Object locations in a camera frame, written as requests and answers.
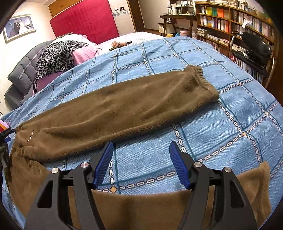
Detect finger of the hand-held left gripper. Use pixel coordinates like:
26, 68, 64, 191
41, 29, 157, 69
0, 128, 11, 171

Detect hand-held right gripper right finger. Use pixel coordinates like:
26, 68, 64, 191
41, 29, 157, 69
169, 142, 258, 230

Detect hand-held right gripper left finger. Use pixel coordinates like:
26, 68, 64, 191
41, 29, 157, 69
24, 142, 114, 230

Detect brown fleece pants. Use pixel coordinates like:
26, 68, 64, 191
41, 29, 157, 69
5, 65, 272, 230

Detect blue checked blanket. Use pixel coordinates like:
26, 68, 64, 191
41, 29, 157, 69
0, 36, 283, 230

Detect purple pillow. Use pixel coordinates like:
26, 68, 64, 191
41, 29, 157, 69
33, 73, 60, 95

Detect leopard print cloth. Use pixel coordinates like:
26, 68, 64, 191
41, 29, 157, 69
33, 40, 89, 93

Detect small handheld fan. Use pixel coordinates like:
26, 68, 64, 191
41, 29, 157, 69
109, 40, 132, 49

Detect framed wedding photo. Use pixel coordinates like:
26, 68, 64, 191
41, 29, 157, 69
3, 14, 37, 44

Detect pale pink bed sheet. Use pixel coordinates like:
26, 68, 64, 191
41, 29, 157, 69
97, 31, 165, 58

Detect black office chair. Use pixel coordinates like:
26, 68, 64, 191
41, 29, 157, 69
229, 31, 276, 89

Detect wooden side table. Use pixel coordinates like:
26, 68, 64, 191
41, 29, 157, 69
159, 14, 197, 37

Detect wooden bookshelf with books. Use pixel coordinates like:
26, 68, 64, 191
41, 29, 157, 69
195, 0, 277, 84

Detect red padded wall panel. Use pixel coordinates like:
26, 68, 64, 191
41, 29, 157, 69
49, 0, 121, 45

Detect wooden door frame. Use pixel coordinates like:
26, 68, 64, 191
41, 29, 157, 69
126, 0, 145, 32

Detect wooden wall cabinet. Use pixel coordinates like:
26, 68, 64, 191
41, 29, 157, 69
48, 0, 78, 18

